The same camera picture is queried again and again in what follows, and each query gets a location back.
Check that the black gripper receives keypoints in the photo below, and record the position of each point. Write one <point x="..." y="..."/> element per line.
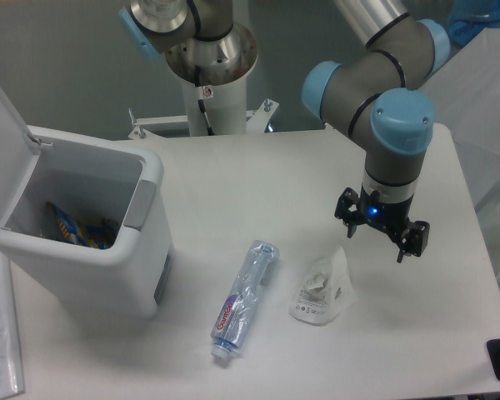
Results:
<point x="390" y="218"/>

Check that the white plastic wrapper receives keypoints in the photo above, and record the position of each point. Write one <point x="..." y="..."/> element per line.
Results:
<point x="325" y="291"/>

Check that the crushed clear plastic bottle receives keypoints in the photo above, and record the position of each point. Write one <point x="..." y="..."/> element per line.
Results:
<point x="240" y="307"/>

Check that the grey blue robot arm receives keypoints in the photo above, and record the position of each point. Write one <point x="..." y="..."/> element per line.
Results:
<point x="375" y="102"/>

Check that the white trash can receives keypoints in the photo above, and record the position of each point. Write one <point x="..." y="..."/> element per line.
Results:
<point x="84" y="217"/>

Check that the white trash can lid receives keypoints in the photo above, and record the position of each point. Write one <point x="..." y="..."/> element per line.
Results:
<point x="19" y="154"/>

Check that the translucent plastic box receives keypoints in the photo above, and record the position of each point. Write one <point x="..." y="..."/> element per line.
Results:
<point x="466" y="93"/>

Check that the blue plastic bag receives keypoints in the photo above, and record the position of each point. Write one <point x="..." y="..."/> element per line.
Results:
<point x="468" y="18"/>

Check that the colourful snack wrapper in bin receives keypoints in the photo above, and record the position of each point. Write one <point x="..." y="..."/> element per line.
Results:
<point x="62" y="227"/>

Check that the white paper notebook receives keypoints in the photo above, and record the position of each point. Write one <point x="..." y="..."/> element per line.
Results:
<point x="11" y="367"/>

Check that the white pedestal base bracket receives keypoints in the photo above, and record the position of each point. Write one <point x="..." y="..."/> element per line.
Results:
<point x="202" y="124"/>

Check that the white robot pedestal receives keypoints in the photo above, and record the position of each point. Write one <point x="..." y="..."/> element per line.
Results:
<point x="218" y="110"/>

